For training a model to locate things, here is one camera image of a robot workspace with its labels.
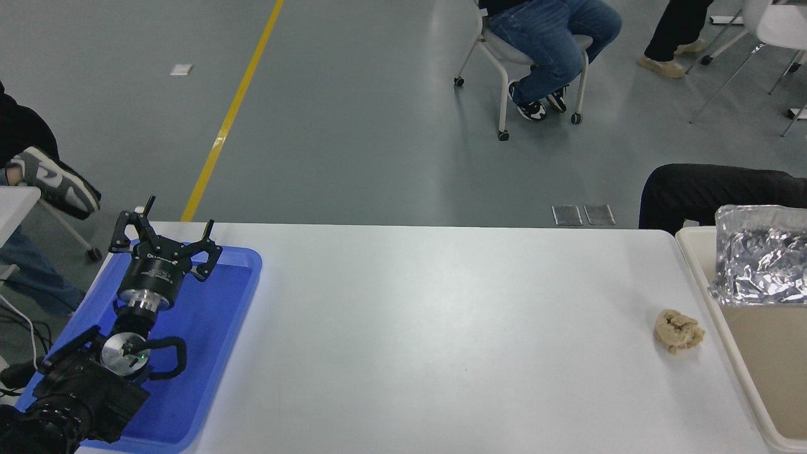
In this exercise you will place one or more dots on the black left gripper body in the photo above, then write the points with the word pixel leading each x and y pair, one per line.
pixel 156 271

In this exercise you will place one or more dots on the silver foil plate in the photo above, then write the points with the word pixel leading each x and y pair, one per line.
pixel 763 258

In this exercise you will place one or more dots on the metal floor plate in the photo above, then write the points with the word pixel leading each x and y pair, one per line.
pixel 567 215
pixel 599 214

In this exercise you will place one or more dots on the grey chair leg with caster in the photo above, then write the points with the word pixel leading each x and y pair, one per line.
pixel 69 230

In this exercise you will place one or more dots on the blue plastic tray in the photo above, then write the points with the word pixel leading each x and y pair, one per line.
pixel 208 328

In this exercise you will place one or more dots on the small white table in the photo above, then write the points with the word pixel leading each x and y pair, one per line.
pixel 16 205

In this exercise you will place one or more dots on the seated person beside small table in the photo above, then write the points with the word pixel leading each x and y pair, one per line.
pixel 25 132

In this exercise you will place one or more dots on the white wheeled chair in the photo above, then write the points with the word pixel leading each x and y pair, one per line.
pixel 504 57

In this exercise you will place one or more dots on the seated person on white chair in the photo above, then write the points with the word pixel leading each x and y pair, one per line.
pixel 542 38

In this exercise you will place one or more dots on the crumpled tan paper ball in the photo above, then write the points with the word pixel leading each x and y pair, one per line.
pixel 678 332

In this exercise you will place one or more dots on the walking person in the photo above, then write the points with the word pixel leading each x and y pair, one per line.
pixel 671 31

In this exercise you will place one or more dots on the white wheeled chair base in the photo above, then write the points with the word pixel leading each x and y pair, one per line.
pixel 725 44

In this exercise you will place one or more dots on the large pale bin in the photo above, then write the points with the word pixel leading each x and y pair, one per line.
pixel 769 366

